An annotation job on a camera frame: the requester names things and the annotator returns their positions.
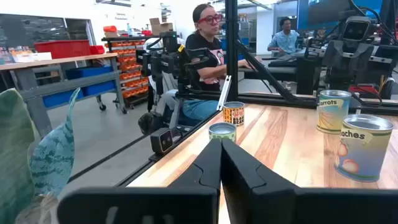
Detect parts rack orange bins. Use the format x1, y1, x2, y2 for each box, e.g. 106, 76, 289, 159
101, 35, 150, 110

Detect cardboard box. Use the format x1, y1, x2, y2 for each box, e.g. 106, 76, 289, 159
149, 17, 174, 35

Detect black office chair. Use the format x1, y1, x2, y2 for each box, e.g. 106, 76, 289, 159
137, 73, 203, 136

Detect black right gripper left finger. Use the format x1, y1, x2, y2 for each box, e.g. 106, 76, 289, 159
57, 138, 222, 224

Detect black aluminium table frame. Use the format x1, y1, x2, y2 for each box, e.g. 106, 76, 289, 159
67, 0, 398, 187

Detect black table-level camera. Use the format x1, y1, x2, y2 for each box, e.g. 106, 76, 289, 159
150, 127, 174, 156

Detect white flat box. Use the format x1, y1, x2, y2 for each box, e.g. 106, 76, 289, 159
11, 51, 53, 63

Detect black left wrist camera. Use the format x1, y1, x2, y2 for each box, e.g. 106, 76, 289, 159
341, 16, 371, 42

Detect green potted snake plant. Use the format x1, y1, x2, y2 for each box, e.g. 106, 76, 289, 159
0, 87, 81, 224

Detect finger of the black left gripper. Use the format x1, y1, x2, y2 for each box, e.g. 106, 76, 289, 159
348, 42, 376, 72
323, 39, 349, 72

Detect large red bin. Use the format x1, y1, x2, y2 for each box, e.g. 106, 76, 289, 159
34, 39, 91, 59

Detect black chalkboard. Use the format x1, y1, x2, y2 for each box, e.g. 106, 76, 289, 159
0, 14, 71, 47

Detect person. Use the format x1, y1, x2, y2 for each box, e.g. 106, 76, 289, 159
160, 3, 262, 122
267, 17, 301, 57

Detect white metal bracket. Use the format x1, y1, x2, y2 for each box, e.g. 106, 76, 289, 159
216, 75, 233, 111

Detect tall peaches can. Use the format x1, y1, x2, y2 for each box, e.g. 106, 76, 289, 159
334, 114, 394, 183

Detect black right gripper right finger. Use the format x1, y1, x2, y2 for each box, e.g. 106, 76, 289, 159
221, 138, 398, 224

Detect blue storage bin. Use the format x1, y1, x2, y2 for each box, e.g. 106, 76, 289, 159
42, 90, 85, 108
65, 66, 118, 97

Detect tall carrots can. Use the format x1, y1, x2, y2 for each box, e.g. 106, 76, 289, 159
316, 90, 352, 134

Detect black desk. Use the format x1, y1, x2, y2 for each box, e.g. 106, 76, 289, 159
238, 55, 327, 94

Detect wooden workbench grey legs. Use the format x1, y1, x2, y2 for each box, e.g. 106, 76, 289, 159
0, 52, 128, 138

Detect black keyboard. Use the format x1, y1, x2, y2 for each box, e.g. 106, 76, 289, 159
267, 55, 298, 68

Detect blue computer monitor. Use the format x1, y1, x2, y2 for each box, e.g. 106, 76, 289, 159
297, 0, 384, 31

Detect orange printed can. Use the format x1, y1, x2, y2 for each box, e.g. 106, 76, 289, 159
223, 101, 246, 127

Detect green dotted can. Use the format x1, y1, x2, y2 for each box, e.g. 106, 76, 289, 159
208, 122, 237, 143

